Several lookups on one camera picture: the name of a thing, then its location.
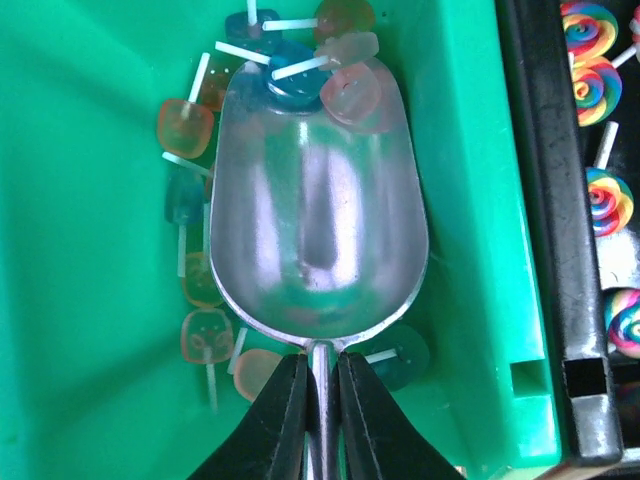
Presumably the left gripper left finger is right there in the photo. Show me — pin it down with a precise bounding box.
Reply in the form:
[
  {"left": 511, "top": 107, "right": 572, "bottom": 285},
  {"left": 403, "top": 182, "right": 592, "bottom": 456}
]
[{"left": 189, "top": 354, "right": 309, "bottom": 480}]

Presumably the green bin with lollipops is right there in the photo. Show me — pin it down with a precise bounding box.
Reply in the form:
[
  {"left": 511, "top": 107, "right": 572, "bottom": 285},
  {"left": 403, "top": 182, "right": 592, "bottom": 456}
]
[{"left": 1, "top": 1, "right": 561, "bottom": 479}]

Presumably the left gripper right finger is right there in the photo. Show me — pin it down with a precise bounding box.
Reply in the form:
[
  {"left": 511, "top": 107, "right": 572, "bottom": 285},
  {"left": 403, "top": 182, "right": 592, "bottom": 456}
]
[{"left": 336, "top": 353, "right": 463, "bottom": 480}]

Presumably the metal scoop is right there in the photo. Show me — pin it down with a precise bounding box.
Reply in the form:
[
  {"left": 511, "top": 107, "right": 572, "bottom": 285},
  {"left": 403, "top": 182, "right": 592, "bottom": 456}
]
[{"left": 210, "top": 59, "right": 429, "bottom": 479}]

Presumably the black bin with swirl lollipops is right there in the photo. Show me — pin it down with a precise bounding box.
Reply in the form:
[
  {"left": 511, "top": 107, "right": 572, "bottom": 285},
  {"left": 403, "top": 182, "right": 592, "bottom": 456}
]
[{"left": 497, "top": 1, "right": 639, "bottom": 476}]

